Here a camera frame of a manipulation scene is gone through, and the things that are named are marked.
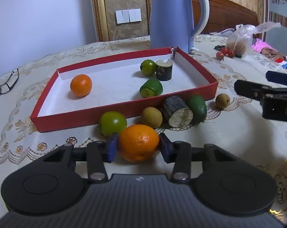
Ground large orange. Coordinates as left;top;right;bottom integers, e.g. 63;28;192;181
118;124;159;163

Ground small orange in tray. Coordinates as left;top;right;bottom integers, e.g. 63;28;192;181
70;74;93;97

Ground gold picture frame moulding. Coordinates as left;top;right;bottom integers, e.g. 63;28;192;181
92;0;151;41

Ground blue electric kettle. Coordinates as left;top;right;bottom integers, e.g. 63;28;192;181
150;0;210;53

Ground brown longan fruit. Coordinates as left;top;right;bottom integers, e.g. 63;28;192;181
215;93;230;109
140;107;162;129

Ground green avocado-like fruit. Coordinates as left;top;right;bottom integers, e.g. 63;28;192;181
186;95;207;124

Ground white wall switch panel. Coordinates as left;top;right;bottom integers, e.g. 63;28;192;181
115;9;142;24

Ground red cardboard tray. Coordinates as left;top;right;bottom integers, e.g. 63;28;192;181
30;48;218;132

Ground cut green fruit in tray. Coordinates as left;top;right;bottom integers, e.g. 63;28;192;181
139;79;163;98

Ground black eyeglasses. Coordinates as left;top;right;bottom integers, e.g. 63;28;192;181
0;68;19;95

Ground cherry tomato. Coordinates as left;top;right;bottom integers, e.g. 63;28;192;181
216;52;224;61
227;50;235;58
220;47;228;55

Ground plastic bag with nuts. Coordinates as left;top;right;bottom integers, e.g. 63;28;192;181
226;22;281;58

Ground wooden bed headboard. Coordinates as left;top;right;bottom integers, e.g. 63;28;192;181
201;0;259;34

